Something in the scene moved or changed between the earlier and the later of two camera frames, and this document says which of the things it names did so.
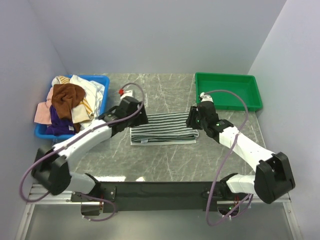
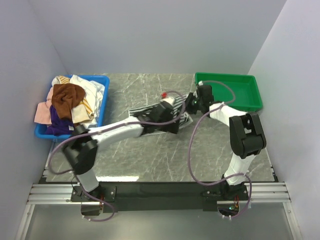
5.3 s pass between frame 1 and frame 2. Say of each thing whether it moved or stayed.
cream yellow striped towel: stayed
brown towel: stayed
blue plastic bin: stayed
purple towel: stayed
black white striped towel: moved
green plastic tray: stayed
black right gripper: moved
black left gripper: moved
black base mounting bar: stayed
